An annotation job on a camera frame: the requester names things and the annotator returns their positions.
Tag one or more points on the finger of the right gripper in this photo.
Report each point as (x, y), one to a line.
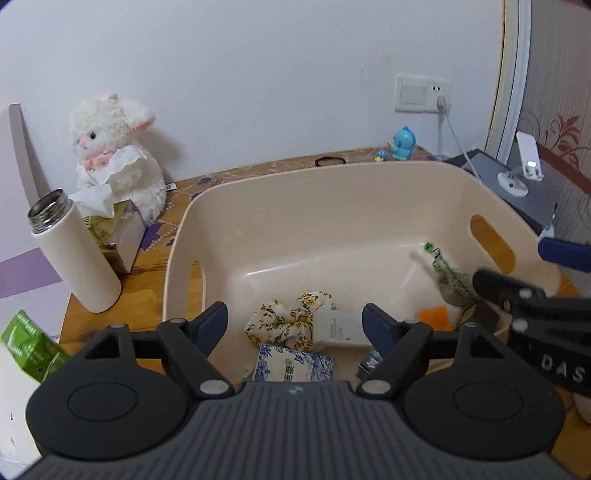
(523, 301)
(565, 253)

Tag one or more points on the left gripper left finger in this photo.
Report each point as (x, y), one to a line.
(187, 345)

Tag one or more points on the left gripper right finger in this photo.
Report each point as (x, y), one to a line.
(404, 350)

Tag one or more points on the orange cloth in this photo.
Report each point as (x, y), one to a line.
(438, 318)

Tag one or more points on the clear bag green dried herbs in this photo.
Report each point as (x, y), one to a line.
(453, 284)

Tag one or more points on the white rectangular box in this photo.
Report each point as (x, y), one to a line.
(333, 328)

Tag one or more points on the blue white tissue pack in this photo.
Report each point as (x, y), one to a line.
(281, 364)

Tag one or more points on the black cube gold character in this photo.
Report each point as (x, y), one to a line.
(480, 313)

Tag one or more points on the dark grey laptop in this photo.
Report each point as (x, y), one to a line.
(537, 208)

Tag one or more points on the white phone stand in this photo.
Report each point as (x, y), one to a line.
(529, 168)

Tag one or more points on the floral fabric scrunchie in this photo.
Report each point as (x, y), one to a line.
(277, 324)

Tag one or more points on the beige plastic storage basket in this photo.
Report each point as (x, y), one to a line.
(356, 231)

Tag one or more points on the tissue box with paper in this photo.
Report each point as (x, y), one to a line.
(116, 227)

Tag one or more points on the green drink carton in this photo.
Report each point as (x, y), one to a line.
(36, 354)

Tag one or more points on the white thermos bottle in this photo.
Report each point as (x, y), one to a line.
(64, 239)

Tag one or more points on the blue bird figurine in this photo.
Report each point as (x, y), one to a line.
(403, 144)

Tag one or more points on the white plush lamb toy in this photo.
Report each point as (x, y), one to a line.
(104, 134)

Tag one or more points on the white wall switch socket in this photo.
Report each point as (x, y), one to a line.
(420, 94)

